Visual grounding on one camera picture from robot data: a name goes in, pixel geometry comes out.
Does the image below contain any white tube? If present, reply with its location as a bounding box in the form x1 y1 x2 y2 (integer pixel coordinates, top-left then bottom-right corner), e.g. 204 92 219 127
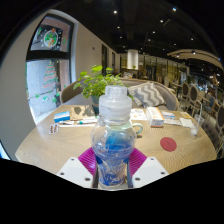
58 118 98 127

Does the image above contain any yellow card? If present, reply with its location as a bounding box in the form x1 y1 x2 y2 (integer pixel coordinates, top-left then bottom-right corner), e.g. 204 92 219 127
179 111 193 119

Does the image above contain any grey curved sofa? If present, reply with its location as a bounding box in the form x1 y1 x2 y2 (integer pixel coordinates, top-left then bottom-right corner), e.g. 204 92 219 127
59 78 180 112

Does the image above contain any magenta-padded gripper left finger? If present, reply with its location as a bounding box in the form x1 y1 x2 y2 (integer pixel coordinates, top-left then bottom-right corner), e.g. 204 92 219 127
56 147 98 190

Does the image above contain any white drinking straw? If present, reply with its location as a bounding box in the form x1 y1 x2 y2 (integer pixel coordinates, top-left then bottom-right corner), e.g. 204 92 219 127
195 103 204 132

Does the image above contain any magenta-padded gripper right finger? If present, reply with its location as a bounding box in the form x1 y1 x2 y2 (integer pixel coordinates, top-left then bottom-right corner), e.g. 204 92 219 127
127 147 170 190

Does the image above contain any brown cardboard stand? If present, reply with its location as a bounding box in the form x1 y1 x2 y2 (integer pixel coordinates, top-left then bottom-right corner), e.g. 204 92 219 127
69 104 97 121

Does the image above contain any grey white chevron cushion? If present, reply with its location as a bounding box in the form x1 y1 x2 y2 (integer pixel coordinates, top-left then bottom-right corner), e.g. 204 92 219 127
128 82 167 108

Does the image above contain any white paper napkin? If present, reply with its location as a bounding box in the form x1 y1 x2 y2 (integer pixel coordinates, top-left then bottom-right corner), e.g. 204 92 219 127
179 117 195 129

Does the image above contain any group of ceiling lights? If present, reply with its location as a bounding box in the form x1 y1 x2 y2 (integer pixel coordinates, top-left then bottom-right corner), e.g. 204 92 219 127
111 6 198 56

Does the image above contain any green potted plant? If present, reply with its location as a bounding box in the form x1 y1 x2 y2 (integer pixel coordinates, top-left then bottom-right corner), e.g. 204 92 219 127
73 64 134 116

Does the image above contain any white tissue packet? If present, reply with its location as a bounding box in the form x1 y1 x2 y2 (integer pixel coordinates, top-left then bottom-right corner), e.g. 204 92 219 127
161 111 176 120

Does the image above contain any blister pill pack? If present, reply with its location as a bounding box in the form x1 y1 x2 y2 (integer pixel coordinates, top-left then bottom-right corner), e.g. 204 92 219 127
48 123 60 135

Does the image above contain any flat round red coaster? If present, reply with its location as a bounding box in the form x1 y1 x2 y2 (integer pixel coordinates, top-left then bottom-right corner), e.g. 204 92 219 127
159 136 178 153

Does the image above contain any clear blue-labelled water bottle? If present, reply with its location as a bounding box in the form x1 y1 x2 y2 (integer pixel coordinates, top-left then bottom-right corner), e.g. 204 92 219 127
90 84 138 190

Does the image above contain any white orange carton box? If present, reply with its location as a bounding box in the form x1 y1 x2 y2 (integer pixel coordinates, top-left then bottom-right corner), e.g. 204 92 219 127
145 106 165 128

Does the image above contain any group of dining chairs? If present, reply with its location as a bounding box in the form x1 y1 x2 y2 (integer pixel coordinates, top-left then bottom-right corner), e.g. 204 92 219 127
179 81 224 134

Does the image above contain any white printed paper sheet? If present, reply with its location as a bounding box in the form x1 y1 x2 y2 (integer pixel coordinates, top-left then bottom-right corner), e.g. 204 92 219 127
163 118 183 127

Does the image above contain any blue white small box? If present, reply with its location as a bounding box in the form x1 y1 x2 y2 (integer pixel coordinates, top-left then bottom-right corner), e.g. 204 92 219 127
53 110 71 124

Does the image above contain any black-framed decorated window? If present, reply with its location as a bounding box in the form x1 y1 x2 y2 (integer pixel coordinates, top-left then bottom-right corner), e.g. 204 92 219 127
25 13 75 124

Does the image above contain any white round column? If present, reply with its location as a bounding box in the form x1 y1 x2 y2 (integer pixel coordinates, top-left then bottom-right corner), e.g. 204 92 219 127
126 49 139 71

